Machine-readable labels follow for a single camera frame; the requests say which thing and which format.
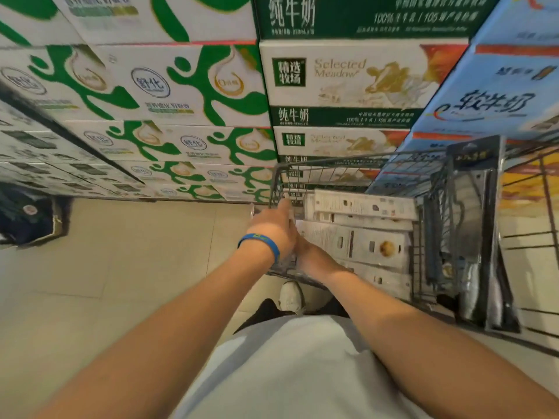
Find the person's left hand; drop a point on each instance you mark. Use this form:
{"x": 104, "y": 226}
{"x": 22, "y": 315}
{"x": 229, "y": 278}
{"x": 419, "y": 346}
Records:
{"x": 275, "y": 226}

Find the person's right hand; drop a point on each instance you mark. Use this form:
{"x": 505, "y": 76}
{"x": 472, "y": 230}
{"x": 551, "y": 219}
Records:
{"x": 316, "y": 263}

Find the pile of white knife packets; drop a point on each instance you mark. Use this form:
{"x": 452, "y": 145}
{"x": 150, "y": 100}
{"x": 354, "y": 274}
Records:
{"x": 362, "y": 244}

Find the black cleaver packets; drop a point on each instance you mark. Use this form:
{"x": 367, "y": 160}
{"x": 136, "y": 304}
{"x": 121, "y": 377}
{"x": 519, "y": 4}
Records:
{"x": 474, "y": 152}

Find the person's right forearm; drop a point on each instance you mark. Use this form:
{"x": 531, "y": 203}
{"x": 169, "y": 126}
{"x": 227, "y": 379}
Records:
{"x": 436, "y": 353}

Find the person's left forearm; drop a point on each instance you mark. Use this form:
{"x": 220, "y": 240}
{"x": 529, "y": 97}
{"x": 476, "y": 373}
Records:
{"x": 166, "y": 340}

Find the dark cart seat panel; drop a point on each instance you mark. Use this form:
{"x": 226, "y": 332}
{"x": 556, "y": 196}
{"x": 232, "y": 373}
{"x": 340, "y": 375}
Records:
{"x": 436, "y": 239}

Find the blue wristband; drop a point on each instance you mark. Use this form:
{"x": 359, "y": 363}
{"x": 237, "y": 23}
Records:
{"x": 260, "y": 242}

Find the white left shoe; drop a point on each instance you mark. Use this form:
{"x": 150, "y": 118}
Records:
{"x": 291, "y": 296}

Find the black shorts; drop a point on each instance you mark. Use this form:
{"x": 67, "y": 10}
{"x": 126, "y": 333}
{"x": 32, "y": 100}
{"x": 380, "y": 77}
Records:
{"x": 262, "y": 311}

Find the white shirt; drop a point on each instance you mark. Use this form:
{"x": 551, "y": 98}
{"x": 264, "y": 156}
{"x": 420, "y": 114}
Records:
{"x": 297, "y": 370}

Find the stack of green swirl cartons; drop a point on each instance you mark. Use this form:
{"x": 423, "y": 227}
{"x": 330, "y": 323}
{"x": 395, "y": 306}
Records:
{"x": 131, "y": 82}

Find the stack of yellow cartons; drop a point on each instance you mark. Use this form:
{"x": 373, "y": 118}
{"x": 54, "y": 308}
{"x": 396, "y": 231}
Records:
{"x": 524, "y": 178}

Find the stack of light blue cartons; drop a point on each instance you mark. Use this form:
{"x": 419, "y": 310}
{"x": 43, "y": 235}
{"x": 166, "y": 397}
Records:
{"x": 489, "y": 100}

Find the dark cardboard box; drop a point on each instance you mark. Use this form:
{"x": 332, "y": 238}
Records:
{"x": 26, "y": 218}

